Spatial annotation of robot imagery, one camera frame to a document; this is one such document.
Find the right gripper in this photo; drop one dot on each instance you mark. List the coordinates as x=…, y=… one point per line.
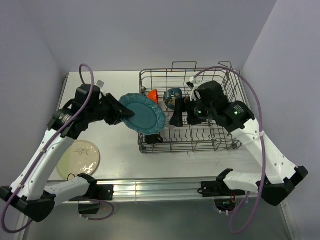
x=181, y=106

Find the aluminium extrusion rail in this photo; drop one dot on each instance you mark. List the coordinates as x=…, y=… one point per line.
x=165, y=188

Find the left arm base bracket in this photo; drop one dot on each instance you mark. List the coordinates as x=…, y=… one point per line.
x=104, y=192

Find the blue floral ceramic bowl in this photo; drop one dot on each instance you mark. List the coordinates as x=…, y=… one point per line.
x=170, y=97

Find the cream plate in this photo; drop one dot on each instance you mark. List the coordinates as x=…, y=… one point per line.
x=81, y=157

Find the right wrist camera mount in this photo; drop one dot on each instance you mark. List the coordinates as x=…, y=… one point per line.
x=194, y=84

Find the grey wire dish rack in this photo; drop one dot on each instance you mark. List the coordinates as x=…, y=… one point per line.
x=207, y=136

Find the dark brown mug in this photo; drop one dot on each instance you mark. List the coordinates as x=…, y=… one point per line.
x=153, y=139

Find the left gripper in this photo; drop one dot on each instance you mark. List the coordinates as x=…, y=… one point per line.
x=117, y=108

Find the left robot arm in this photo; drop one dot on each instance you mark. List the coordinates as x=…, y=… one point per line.
x=62, y=131

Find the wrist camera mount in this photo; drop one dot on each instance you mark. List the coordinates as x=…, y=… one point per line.
x=100, y=84
x=194, y=84

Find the orange plastic bowl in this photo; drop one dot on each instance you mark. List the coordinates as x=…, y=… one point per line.
x=153, y=95

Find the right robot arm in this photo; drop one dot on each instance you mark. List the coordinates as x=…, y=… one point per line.
x=280, y=176

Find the teal scalloped plate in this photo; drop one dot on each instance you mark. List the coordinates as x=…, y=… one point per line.
x=148, y=119

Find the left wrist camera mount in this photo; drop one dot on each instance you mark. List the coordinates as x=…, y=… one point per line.
x=100, y=84

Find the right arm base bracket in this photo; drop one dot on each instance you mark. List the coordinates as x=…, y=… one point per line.
x=218, y=189

